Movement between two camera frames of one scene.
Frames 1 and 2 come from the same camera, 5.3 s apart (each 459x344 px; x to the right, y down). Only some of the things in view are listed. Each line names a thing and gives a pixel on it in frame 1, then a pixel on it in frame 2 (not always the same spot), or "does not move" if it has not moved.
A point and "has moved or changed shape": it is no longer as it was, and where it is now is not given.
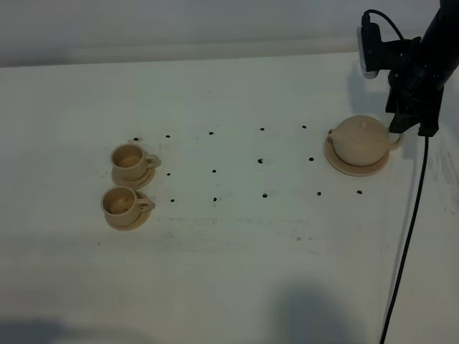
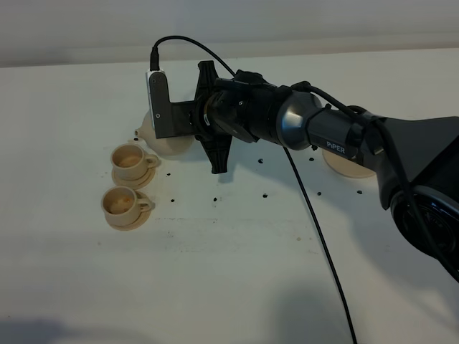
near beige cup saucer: x=140 y=221 does not move
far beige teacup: x=129 y=161 does not move
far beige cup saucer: x=136 y=183 does not move
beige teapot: x=362 y=140 has moved or changed shape
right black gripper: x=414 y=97 to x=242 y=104
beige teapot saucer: x=351 y=170 does not move
